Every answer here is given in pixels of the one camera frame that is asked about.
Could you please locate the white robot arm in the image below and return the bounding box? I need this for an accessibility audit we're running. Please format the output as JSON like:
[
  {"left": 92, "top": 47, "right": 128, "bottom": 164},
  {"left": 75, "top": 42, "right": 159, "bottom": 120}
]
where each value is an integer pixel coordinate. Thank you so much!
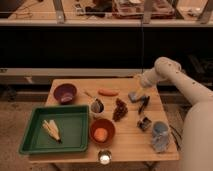
[{"left": 140, "top": 57, "right": 213, "bottom": 171}]

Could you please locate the green plastic tray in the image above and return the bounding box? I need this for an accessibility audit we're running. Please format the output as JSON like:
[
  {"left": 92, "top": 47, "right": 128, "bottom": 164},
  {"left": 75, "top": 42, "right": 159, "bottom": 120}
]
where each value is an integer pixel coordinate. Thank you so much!
[{"left": 19, "top": 105, "right": 89, "bottom": 154}]

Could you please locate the blue sponge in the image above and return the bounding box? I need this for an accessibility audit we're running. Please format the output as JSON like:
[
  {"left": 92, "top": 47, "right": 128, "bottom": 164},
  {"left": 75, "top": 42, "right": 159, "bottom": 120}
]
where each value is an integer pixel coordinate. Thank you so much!
[{"left": 128, "top": 92, "right": 146, "bottom": 103}]

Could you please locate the small metal cup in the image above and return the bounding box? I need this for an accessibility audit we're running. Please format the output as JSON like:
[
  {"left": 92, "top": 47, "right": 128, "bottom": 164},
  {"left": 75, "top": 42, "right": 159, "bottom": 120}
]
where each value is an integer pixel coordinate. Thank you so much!
[{"left": 137, "top": 117, "right": 152, "bottom": 131}]

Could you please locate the wooden table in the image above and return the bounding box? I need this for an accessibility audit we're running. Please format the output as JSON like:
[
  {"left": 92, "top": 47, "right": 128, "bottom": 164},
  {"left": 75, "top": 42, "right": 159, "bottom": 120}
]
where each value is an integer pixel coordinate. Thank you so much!
[{"left": 29, "top": 78, "right": 179, "bottom": 163}]

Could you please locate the orange carrot toy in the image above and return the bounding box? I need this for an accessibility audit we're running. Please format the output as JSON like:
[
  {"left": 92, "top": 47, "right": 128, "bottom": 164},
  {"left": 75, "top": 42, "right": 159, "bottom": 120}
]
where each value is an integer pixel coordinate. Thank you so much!
[{"left": 98, "top": 89, "right": 119, "bottom": 96}]

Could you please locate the blue glass mug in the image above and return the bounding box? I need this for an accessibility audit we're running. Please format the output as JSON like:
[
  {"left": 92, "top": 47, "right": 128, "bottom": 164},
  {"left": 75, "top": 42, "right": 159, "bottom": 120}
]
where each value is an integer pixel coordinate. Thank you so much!
[{"left": 151, "top": 121, "right": 170, "bottom": 153}]

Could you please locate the orange bowl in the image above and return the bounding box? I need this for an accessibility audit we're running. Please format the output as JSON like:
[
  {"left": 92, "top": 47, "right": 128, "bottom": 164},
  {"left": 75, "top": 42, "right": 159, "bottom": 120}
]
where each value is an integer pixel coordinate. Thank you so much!
[{"left": 89, "top": 119, "right": 115, "bottom": 147}]

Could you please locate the orange fruit toy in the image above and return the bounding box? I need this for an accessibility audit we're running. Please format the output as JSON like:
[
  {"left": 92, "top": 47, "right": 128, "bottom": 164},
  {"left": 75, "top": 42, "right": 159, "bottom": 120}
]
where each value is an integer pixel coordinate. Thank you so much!
[{"left": 94, "top": 128, "right": 108, "bottom": 142}]

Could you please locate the purple bowl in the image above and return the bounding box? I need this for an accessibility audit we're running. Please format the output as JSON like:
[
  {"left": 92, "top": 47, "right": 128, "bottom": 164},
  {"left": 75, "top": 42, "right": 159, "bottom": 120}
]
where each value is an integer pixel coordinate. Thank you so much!
[{"left": 53, "top": 83, "right": 77, "bottom": 104}]

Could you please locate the corn cob toy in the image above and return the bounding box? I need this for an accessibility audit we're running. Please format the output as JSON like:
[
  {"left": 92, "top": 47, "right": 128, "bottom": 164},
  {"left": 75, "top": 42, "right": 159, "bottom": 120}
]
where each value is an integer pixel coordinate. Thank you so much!
[{"left": 42, "top": 120, "right": 61, "bottom": 143}]

